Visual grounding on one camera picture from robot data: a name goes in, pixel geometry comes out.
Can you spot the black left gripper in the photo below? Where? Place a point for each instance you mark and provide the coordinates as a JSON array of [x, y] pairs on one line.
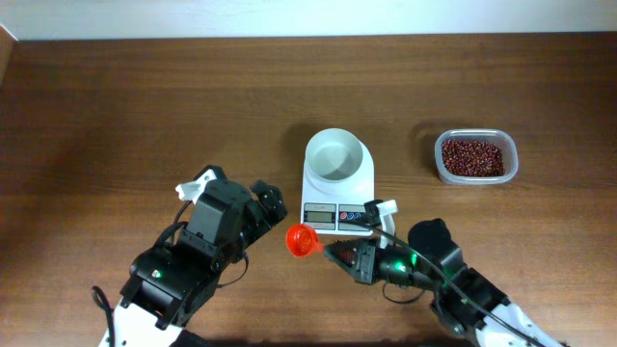
[[272, 209]]

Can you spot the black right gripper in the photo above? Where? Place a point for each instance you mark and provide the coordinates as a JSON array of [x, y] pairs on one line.
[[364, 267]]

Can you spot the red measuring scoop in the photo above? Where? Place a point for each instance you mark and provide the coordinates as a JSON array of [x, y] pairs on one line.
[[302, 240]]

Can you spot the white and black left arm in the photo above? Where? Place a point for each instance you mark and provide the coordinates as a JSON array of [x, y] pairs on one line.
[[169, 282]]

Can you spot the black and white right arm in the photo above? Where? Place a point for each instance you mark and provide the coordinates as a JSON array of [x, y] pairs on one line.
[[465, 302]]

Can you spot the white digital kitchen scale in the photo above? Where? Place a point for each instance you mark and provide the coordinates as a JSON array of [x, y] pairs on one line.
[[332, 207]]

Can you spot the white round bowl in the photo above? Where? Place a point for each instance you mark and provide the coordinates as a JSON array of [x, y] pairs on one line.
[[334, 154]]

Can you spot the red adzuki beans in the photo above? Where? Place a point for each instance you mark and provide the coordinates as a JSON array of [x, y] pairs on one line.
[[472, 158]]

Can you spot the clear plastic container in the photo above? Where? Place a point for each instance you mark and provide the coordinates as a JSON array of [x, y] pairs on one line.
[[499, 138]]

